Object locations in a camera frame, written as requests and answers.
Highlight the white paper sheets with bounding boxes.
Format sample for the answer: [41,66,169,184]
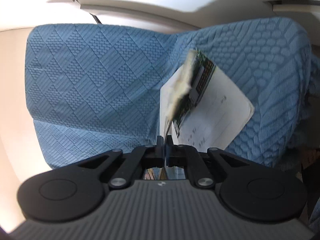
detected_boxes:
[159,50,197,141]

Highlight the blue textured chair cover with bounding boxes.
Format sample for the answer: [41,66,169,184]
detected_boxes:
[25,17,319,168]

